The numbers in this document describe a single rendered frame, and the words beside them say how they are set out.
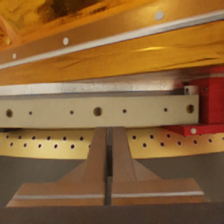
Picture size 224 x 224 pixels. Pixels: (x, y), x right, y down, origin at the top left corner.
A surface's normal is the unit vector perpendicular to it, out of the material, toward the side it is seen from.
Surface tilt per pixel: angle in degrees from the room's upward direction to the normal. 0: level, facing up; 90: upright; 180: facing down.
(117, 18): 92
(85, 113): 90
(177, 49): 90
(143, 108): 90
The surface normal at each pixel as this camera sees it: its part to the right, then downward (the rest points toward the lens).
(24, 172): -0.20, -0.39
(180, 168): 0.10, -0.40
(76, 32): -0.50, 0.10
